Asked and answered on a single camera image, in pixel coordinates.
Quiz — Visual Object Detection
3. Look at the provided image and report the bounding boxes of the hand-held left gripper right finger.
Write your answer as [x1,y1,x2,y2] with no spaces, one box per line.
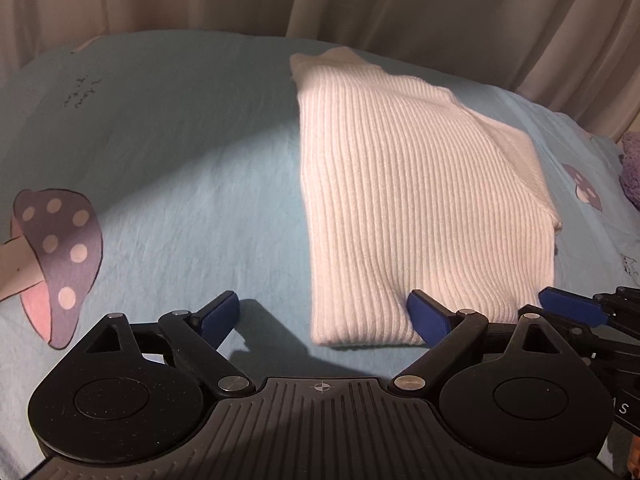
[391,288,566,402]

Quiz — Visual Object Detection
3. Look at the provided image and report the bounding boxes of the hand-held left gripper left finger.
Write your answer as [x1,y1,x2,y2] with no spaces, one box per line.
[82,290,257,401]

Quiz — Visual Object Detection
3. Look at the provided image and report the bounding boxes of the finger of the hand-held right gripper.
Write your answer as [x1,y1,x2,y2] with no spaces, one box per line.
[594,286,640,326]
[538,287,640,361]

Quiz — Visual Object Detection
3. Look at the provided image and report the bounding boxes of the white ribbed knit sweater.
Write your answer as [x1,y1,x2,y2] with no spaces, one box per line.
[289,46,563,347]

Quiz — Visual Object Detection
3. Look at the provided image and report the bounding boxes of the purple fuzzy cloth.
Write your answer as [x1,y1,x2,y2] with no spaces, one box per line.
[619,131,640,211]

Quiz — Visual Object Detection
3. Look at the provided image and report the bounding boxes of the light blue mushroom-print bed sheet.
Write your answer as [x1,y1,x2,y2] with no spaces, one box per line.
[0,30,640,480]

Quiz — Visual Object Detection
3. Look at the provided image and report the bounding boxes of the white curtain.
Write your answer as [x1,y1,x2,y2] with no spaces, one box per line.
[0,0,640,140]

